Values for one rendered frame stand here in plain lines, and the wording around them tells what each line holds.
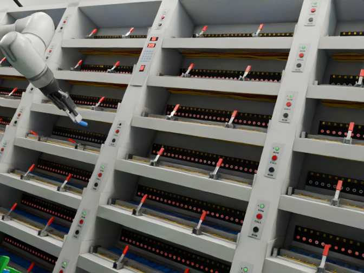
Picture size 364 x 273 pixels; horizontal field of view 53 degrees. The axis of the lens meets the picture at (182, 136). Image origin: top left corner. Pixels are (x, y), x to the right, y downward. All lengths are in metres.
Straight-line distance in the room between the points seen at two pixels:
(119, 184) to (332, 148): 0.87
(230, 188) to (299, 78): 0.46
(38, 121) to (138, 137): 0.70
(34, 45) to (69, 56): 0.83
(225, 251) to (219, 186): 0.22
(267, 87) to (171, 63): 0.59
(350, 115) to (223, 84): 0.49
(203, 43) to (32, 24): 0.69
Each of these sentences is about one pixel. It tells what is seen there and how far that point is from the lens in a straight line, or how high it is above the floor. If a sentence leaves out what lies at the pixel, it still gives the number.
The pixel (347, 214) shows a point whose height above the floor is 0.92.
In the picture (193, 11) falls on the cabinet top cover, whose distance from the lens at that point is 1.90.
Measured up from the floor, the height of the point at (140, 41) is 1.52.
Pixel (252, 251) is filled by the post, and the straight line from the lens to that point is 1.20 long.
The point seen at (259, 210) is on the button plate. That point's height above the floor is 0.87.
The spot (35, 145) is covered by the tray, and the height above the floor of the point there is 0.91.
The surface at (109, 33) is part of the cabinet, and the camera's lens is 2.33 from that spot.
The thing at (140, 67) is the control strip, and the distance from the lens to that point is 1.70.
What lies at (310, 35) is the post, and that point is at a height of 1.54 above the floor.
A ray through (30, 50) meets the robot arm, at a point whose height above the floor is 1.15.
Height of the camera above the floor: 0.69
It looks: 16 degrees up
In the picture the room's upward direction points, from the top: 19 degrees clockwise
